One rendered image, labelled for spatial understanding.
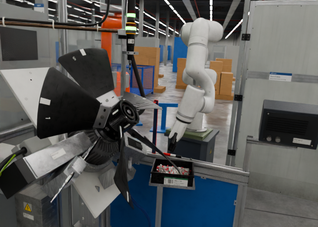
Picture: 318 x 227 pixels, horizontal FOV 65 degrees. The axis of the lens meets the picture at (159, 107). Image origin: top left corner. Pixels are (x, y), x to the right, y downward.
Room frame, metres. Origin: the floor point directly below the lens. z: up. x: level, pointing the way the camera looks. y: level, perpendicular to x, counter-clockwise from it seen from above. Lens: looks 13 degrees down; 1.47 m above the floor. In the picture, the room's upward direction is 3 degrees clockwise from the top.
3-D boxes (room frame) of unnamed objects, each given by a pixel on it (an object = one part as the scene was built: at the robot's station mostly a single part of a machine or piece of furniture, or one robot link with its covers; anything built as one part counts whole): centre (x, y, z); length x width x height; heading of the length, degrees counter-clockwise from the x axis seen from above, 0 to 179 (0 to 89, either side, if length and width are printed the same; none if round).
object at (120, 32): (1.08, 0.14, 1.50); 0.09 x 0.07 x 0.10; 105
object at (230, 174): (1.39, -0.08, 0.82); 0.90 x 0.04 x 0.08; 70
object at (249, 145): (1.25, -0.49, 0.96); 0.03 x 0.03 x 0.20; 70
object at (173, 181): (1.21, -0.09, 0.85); 0.22 x 0.17 x 0.07; 84
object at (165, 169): (1.21, -0.09, 0.84); 0.19 x 0.14 x 0.05; 84
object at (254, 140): (1.21, -0.58, 1.04); 0.24 x 0.03 x 0.03; 70
